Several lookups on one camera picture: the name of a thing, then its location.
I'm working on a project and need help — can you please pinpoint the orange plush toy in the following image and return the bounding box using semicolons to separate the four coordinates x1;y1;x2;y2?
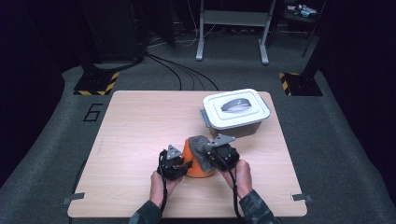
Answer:
181;137;219;179

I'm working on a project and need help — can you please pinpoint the white lid with grey handle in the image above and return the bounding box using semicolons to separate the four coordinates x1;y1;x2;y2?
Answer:
203;88;271;131

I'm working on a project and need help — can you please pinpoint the clear brown storage box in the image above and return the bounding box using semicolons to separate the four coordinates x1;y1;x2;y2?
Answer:
200;97;271;143

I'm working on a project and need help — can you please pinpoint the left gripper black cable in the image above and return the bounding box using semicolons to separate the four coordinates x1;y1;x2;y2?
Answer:
158;152;169;214

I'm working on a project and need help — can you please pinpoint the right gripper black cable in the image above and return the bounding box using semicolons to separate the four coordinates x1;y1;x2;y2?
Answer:
214;153;246;224

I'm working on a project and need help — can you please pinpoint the black floor cable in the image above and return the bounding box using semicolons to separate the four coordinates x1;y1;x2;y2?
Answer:
147;55;183;91
147;53;206;91
148;53;220;91

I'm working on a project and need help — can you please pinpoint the black cabinet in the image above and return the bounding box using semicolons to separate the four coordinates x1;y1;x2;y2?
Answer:
78;0;148;63

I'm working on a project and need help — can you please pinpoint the person's right hand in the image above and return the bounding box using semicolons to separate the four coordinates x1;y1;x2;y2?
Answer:
220;159;253;200

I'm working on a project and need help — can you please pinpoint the black striped stand base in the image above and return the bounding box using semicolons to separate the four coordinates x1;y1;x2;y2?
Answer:
278;72;324;97
73;72;120;96

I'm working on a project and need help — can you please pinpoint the person's left hand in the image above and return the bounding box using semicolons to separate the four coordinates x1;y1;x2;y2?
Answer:
148;170;183;209

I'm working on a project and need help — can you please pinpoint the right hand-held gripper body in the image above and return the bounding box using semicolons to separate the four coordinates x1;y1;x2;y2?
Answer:
205;133;241;172

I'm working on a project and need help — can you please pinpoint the white metal table frame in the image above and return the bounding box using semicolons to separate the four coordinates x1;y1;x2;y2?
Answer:
195;0;277;65

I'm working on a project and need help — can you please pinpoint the dark shelf with small things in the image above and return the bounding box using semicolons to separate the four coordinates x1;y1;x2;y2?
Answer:
281;0;325;34

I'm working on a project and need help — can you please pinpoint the dark curtain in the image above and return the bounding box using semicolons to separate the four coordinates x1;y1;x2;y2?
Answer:
0;0;67;188
321;0;396;200

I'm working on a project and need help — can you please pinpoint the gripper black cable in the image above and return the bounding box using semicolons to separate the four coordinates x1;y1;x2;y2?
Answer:
214;153;246;224
158;152;169;214

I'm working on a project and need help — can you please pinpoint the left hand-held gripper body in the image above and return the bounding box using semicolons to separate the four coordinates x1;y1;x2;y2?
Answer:
157;144;189;181

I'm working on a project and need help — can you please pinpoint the white cable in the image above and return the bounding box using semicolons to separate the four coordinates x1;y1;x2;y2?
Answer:
174;0;217;49

